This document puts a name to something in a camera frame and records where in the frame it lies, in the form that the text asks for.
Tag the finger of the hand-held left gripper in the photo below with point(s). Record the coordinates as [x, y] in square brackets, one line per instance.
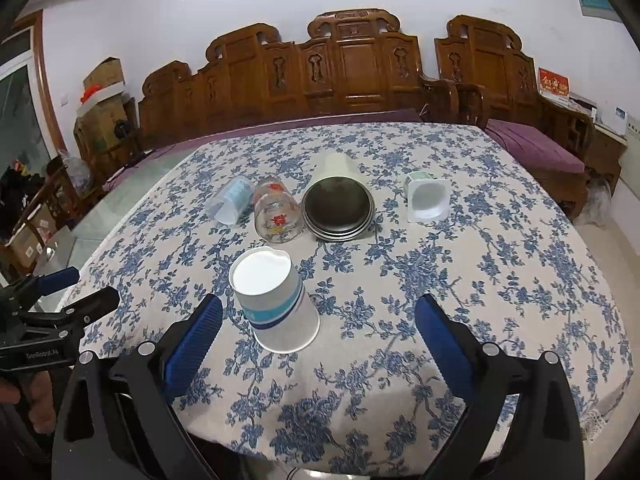
[55, 280]
[95, 302]

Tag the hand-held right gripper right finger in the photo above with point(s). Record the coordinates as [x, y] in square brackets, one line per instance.
[445, 347]

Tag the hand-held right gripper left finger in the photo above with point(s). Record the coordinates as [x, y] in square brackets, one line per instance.
[192, 347]

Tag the white blue-striped paper cup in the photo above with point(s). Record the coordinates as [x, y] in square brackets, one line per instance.
[277, 310]

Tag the white square plastic cup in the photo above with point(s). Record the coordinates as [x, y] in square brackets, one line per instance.
[425, 199]

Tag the clear plastic cup blue print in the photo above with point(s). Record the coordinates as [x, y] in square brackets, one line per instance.
[232, 201]

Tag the red flower glass cup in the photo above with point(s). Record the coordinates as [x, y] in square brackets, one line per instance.
[276, 212]

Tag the cream metal cup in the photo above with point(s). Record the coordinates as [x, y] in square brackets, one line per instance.
[337, 202]

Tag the person's left hand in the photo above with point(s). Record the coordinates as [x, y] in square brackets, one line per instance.
[40, 400]

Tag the open cardboard box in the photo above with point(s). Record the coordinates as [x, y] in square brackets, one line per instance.
[30, 240]

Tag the blue floral tablecloth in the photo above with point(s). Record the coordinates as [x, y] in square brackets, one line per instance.
[400, 285]

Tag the large cardboard box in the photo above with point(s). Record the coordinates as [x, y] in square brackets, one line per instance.
[102, 120]

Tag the clear plastic bag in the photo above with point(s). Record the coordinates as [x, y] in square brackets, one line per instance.
[597, 202]

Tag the small cardboard box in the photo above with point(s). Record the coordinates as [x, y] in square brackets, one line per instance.
[104, 75]

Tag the purple armchair cushion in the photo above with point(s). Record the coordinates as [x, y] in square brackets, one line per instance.
[537, 147]

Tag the purple sofa cushion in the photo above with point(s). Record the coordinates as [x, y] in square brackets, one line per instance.
[300, 122]

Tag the wooden side table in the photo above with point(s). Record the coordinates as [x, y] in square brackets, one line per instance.
[607, 157]

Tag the white box blue label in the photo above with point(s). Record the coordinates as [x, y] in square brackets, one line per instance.
[612, 121]

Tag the carved wooden armchair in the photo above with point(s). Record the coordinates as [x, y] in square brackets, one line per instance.
[492, 67]

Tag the red desk calendar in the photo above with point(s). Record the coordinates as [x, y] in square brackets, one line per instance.
[553, 82]

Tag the carved wooden sofa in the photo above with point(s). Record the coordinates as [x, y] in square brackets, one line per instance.
[345, 67]

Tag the teal wall sign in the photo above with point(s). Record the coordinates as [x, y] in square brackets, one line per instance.
[595, 2]

